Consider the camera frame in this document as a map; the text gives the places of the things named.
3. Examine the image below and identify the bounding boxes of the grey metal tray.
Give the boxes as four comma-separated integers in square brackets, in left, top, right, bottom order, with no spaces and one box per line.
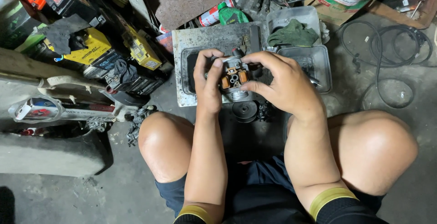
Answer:
[172,21,270,108]

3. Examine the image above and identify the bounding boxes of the person's right hand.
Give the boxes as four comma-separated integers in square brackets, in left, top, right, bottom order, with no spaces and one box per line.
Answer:
[240,51,326,120]

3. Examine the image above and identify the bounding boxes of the clear plastic container with cloth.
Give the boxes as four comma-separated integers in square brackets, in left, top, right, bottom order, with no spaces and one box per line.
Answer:
[266,6,325,47]

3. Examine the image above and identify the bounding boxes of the black flat tool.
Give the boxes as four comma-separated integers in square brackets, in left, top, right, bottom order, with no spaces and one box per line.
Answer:
[249,25,261,53]

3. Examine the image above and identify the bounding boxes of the heap of batteries and boxes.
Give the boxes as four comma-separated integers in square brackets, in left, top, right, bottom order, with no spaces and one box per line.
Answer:
[0,0,175,96]

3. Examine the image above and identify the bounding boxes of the white motorcycle body panel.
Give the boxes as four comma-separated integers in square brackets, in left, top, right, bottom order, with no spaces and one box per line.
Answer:
[8,75,139,124]

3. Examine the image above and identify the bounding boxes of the black round pulley part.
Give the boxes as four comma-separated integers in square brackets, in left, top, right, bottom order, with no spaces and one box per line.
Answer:
[232,100,259,123]

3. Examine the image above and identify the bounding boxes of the small metal parts cluster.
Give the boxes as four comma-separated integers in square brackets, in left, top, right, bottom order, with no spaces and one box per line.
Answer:
[124,105,158,147]

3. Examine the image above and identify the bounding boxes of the black cable coil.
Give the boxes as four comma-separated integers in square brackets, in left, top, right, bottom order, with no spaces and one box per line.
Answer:
[338,20,433,110]

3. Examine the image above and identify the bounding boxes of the person's left hand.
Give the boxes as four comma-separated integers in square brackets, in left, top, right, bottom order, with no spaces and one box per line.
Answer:
[193,48,225,114]

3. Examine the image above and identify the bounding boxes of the person's legs and shorts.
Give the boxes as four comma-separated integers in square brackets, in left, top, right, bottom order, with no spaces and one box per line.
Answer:
[138,109,419,224]

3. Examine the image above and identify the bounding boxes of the grey concrete block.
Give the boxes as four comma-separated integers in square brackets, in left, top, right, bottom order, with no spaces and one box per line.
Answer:
[0,130,113,178]

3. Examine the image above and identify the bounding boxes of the grey carburetor with orange floats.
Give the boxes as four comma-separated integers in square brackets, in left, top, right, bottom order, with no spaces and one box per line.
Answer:
[205,48,264,102]

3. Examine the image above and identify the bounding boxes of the yellow battery box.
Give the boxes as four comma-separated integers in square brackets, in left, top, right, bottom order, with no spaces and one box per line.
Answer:
[122,24,163,71]

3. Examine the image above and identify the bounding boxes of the green cloth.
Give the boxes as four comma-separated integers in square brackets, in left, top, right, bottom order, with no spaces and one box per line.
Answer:
[267,19,319,48]

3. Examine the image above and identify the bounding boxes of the brown flat board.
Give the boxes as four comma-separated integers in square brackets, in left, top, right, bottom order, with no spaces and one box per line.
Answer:
[145,0,226,31]

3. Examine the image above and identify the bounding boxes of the green plastic bottle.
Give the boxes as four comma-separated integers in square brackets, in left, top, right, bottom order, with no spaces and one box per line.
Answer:
[218,2,250,26]

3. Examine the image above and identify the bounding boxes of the red white spray can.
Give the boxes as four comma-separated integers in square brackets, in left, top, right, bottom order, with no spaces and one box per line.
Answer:
[198,0,236,27]

